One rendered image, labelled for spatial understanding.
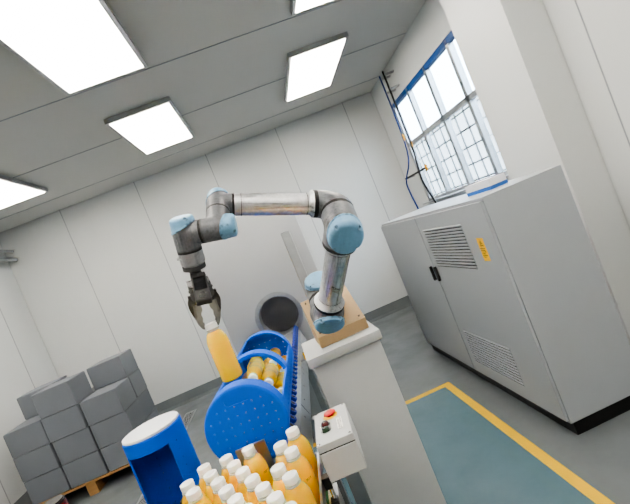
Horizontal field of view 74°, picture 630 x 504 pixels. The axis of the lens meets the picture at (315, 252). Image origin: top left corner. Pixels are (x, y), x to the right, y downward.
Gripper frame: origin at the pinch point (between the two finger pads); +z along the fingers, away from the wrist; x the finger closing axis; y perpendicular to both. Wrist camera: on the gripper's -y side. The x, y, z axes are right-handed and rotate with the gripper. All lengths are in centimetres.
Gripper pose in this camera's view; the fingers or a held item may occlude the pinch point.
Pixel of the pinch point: (210, 324)
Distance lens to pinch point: 139.8
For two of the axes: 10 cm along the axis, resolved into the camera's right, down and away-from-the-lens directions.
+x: -9.1, 2.7, -3.1
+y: -3.7, -2.2, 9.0
